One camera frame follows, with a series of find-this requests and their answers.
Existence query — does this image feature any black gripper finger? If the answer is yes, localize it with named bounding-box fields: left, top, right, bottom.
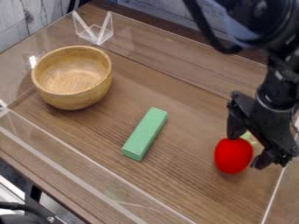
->
left=251, top=149, right=276, bottom=170
left=227, top=110, right=247, bottom=140

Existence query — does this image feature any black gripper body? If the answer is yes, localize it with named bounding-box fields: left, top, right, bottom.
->
left=227, top=91, right=299, bottom=167

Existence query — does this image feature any red plush strawberry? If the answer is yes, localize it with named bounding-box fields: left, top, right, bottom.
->
left=213, top=131, right=257, bottom=174

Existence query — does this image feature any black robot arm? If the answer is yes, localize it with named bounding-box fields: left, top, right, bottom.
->
left=217, top=0, right=299, bottom=170

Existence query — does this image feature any green rectangular block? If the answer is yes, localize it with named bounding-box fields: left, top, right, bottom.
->
left=121, top=108, right=168, bottom=161

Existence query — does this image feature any wooden bowl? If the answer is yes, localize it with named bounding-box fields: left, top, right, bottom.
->
left=30, top=45, right=112, bottom=110

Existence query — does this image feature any clear acrylic corner stand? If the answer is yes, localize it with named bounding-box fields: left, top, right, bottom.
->
left=70, top=11, right=113, bottom=46

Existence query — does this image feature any clear acrylic front barrier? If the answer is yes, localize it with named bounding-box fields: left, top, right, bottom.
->
left=0, top=105, right=195, bottom=224

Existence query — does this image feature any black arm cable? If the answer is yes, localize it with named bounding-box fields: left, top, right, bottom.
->
left=181, top=0, right=244, bottom=55

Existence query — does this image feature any black metal table frame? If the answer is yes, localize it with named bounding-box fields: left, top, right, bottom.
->
left=0, top=182, right=68, bottom=224

